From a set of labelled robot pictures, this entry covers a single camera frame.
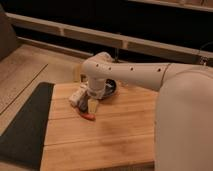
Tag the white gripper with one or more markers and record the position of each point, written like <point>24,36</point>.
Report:
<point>84,91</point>

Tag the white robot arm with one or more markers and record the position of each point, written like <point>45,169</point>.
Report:
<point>183,131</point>

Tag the dark bowl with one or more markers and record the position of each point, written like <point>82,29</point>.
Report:
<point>110,88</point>

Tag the dark floor mat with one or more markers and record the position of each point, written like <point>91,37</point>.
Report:
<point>23,140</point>

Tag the grey cabinet corner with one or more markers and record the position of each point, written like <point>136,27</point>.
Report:
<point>8,39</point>

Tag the white metal shelf rail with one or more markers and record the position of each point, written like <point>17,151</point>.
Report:
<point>123,42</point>

